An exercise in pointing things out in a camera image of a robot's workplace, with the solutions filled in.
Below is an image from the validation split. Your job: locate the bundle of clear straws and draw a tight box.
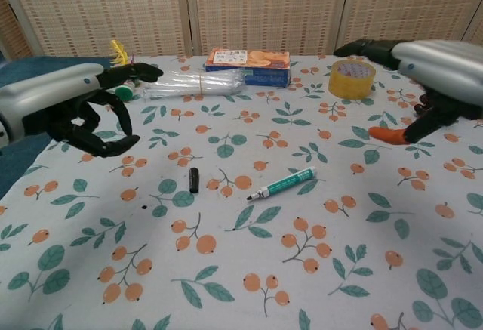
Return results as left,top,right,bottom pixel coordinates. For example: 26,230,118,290
140,68,248,101

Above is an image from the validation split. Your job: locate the floral fruit print tablecloth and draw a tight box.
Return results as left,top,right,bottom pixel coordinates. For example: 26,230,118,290
0,54,483,330

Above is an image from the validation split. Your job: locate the colourful feather shuttlecock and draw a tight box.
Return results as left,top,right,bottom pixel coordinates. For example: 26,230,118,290
109,39,146,103

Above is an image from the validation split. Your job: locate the black marker cap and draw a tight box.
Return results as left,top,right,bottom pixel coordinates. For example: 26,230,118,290
188,167,201,195

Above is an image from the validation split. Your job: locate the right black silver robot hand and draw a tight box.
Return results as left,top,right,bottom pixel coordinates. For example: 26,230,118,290
333,39,483,146

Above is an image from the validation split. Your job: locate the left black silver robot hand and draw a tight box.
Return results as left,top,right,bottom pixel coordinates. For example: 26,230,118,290
0,61,165,159

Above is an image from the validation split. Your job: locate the orange blue cracker box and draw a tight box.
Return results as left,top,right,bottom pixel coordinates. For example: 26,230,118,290
205,47,292,88

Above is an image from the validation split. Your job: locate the dark red grape bunch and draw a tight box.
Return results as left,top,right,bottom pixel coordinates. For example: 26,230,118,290
413,94,433,118

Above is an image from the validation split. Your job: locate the white green marker pen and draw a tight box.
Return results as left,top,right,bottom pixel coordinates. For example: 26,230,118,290
246,166,319,203

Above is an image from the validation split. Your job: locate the woven folding screen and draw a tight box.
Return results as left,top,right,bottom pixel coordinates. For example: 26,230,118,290
0,0,483,60

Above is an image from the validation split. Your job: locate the yellowish clear tape roll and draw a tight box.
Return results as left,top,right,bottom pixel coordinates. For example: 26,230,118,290
327,59,377,101

